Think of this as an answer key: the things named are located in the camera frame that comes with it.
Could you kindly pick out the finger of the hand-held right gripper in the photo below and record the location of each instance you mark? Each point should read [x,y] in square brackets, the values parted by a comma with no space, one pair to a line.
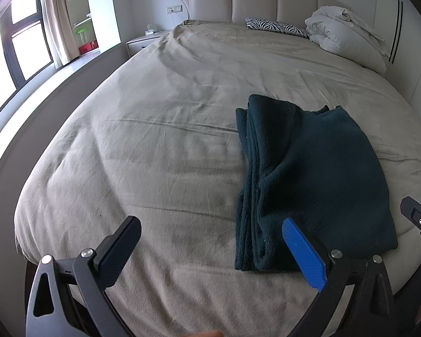
[415,214]

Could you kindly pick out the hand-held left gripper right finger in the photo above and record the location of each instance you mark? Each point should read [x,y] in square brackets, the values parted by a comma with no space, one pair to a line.
[303,252]

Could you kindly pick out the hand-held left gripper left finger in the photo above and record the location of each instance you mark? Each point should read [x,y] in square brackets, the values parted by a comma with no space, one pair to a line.
[119,249]

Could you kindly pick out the dark green fleece garment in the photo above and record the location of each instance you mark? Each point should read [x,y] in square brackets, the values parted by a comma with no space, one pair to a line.
[319,168]

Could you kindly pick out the bed with beige sheet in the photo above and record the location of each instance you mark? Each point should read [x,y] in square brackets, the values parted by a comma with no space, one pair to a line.
[144,130]

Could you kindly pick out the white wardrobe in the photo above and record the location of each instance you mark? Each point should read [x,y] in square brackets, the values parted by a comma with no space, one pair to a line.
[410,52]

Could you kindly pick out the white crumpled duvet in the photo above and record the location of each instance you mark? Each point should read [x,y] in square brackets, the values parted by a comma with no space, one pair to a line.
[340,38]

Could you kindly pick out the red box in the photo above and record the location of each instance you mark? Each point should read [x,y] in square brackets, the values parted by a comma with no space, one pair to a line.
[88,47]

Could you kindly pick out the white nightstand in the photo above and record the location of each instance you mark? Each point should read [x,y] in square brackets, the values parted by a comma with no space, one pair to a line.
[142,42]

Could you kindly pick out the black framed window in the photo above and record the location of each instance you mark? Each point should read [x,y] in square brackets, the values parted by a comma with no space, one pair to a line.
[28,52]

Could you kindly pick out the green stool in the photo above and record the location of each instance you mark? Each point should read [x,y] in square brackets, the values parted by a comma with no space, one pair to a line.
[81,35]

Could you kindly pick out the zebra print pillow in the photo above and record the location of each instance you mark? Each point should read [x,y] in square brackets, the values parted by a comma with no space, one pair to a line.
[277,27]

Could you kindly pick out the beige curtain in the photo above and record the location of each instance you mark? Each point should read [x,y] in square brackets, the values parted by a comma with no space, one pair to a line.
[58,17]

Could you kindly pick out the white wall shelf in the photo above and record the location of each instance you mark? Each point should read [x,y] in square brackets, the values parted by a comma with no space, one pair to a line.
[80,7]

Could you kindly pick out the wall socket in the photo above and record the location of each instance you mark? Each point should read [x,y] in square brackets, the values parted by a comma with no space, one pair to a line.
[174,8]

